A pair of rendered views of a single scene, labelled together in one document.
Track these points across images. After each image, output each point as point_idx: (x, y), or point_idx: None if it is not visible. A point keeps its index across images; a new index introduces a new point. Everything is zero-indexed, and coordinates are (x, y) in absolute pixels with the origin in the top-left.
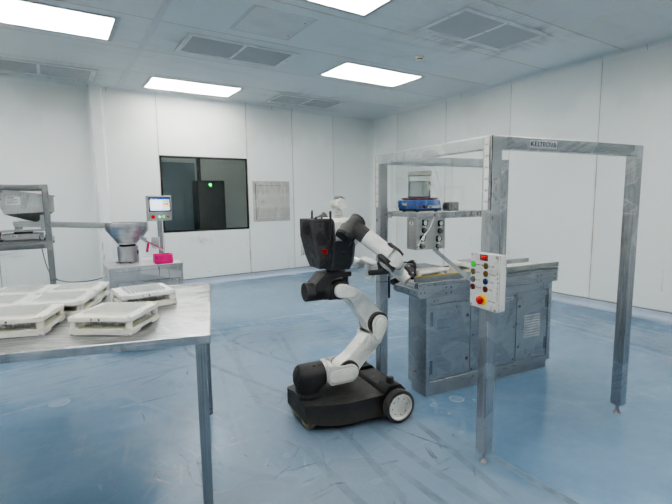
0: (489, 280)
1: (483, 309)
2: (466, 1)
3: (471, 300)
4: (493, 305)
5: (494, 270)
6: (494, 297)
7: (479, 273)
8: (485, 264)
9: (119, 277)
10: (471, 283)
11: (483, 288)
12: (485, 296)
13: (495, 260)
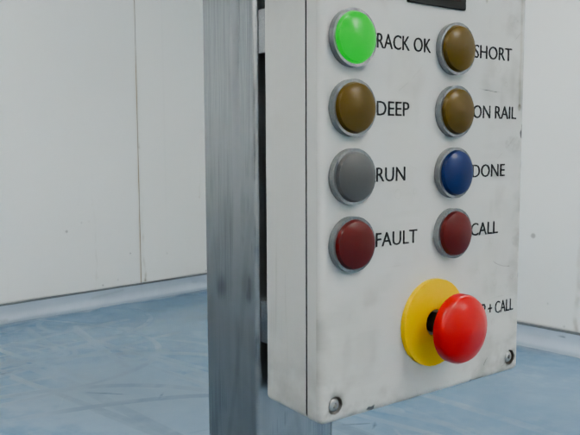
0: (475, 157)
1: (298, 420)
2: None
3: (337, 375)
4: (501, 327)
5: (506, 77)
6: (506, 268)
7: (403, 117)
8: (466, 34)
9: None
10: (344, 222)
11: (454, 229)
12: (455, 286)
13: (512, 3)
